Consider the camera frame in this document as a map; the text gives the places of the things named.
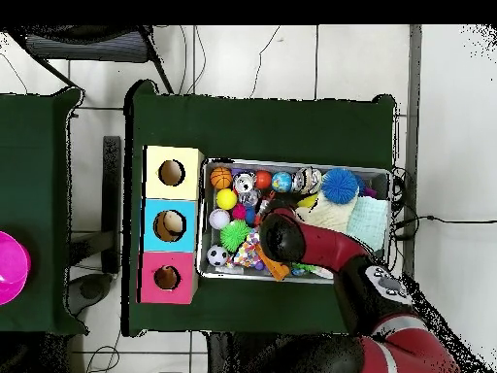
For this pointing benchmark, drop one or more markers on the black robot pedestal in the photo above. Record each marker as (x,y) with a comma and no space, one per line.
(240,353)

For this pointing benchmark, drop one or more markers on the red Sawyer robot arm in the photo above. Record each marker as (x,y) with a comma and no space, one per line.
(330,248)

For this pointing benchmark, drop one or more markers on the colourful patterned fabric toy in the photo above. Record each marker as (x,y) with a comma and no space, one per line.
(246,252)

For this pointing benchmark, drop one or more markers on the magenta bowl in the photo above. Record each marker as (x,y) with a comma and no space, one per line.
(11,268)

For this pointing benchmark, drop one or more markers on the black chair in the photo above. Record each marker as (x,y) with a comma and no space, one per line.
(85,46)

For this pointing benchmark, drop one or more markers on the toy soccer ball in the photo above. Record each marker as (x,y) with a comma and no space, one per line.
(217,255)

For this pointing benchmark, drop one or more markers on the dark green side table cloth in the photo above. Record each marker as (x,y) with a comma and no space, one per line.
(35,155)

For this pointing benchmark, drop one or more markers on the silver mesh bin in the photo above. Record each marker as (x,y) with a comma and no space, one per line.
(382,182)

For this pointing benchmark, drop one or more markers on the blue globe ball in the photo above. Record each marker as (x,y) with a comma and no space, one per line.
(281,182)

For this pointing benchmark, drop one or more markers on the orange toy basketball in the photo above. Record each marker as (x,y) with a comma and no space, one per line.
(221,178)

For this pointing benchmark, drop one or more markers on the dark grey floor base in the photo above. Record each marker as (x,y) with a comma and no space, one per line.
(91,289)

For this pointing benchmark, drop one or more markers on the wooden box with three holes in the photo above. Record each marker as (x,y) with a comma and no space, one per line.
(190,217)

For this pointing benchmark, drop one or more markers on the yellow ball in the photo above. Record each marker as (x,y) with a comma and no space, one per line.
(226,199)

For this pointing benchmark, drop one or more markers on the cream cloth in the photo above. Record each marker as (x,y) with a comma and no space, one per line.
(330,213)

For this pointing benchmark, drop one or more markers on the long orange toy block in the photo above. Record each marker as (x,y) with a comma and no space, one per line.
(273,268)

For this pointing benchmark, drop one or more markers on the white toy baseball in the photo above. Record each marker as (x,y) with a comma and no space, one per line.
(219,219)

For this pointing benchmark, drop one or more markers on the mint green cloth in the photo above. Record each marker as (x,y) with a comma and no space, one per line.
(369,221)

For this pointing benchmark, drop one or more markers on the green spiky ball with eyes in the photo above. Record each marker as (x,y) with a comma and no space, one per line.
(234,235)

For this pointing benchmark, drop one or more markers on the small orange ball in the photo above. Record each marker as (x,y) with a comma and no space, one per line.
(263,179)

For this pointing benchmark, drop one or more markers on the large blue spiky ball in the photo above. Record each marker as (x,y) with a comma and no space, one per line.
(339,185)

